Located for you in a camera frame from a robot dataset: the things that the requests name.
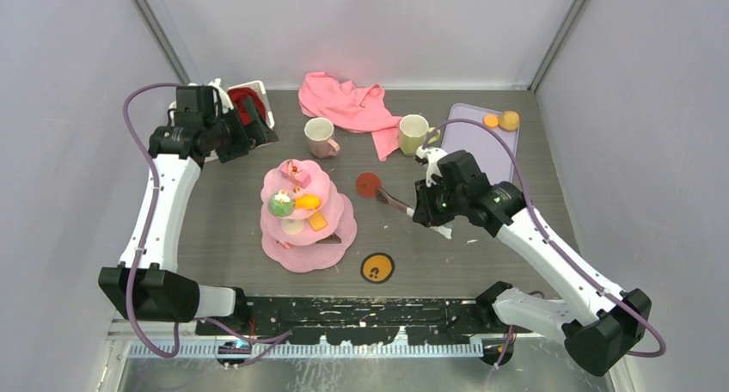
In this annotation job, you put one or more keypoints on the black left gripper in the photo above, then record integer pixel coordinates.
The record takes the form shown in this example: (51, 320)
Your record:
(257, 132)

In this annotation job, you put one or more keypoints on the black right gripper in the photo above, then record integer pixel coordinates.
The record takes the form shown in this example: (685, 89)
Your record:
(425, 212)

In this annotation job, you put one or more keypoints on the pink cherry cake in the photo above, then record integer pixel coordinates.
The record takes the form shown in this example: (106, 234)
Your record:
(291, 172)

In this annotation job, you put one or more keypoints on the pink mug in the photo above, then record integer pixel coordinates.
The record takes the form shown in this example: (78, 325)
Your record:
(320, 136)

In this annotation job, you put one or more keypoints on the green mug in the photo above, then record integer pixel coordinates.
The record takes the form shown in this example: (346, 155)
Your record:
(414, 131)

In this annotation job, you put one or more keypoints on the green frog macaron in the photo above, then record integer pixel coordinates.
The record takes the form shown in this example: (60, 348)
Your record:
(281, 204)

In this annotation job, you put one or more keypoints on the metal serving tongs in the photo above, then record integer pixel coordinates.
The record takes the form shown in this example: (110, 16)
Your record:
(383, 196)

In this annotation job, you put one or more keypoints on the orange fish-shaped cookie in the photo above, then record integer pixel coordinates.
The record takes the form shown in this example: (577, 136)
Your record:
(308, 202)

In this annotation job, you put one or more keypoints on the white round cake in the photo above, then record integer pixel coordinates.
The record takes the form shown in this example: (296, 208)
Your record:
(292, 226)

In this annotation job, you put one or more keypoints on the pink three-tier dessert stand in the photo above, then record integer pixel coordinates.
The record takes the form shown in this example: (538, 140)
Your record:
(306, 255)

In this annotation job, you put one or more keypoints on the orange wafer bar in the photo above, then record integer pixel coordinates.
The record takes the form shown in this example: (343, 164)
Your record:
(317, 221)

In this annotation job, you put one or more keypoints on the chocolate cake slice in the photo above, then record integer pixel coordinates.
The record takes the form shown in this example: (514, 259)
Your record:
(331, 239)

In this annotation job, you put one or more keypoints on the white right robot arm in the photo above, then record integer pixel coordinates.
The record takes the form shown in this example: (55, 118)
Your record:
(595, 319)

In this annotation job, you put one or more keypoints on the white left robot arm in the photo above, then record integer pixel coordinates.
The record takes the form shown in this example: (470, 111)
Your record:
(145, 284)

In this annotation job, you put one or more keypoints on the white plastic basket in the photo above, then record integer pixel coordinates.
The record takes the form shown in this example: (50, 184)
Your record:
(256, 85)

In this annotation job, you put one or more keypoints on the lavender serving tray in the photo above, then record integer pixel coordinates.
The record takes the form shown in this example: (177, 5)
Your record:
(484, 147)

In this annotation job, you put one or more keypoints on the small orange round cookie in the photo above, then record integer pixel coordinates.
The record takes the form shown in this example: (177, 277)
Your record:
(491, 121)

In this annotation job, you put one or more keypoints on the golden round bun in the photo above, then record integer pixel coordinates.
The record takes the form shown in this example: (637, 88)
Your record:
(509, 121)

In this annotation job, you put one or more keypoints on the red round coaster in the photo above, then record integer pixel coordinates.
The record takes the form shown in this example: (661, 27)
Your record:
(367, 184)

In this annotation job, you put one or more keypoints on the pink cloth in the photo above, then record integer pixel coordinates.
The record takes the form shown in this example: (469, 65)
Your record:
(351, 108)

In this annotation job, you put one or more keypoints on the orange round sticker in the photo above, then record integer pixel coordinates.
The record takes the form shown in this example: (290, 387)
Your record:
(377, 268)

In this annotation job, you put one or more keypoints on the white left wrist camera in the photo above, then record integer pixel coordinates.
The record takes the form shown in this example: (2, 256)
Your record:
(221, 98)

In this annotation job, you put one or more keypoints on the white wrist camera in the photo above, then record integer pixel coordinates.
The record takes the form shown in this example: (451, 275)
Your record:
(429, 157)
(221, 98)

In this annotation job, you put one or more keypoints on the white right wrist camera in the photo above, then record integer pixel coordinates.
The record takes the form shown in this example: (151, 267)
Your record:
(429, 157)

